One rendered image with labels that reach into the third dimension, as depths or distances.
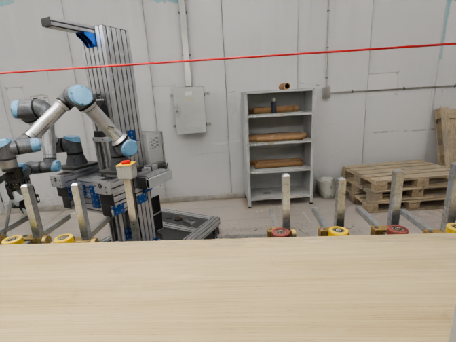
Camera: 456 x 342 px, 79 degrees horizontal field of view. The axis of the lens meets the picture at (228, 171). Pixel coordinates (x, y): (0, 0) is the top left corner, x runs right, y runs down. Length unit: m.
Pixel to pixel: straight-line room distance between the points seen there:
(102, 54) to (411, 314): 2.24
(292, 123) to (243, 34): 1.37
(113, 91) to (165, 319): 1.76
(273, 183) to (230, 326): 3.55
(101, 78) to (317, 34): 2.94
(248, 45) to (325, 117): 1.48
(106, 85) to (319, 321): 2.02
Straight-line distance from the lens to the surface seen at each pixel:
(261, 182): 4.24
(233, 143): 4.06
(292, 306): 0.91
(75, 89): 1.83
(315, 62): 4.27
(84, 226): 1.57
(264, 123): 4.07
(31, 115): 2.22
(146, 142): 2.46
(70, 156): 2.49
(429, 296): 1.07
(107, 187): 2.01
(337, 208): 1.40
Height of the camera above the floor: 1.49
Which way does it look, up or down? 15 degrees down
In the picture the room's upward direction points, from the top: 3 degrees counter-clockwise
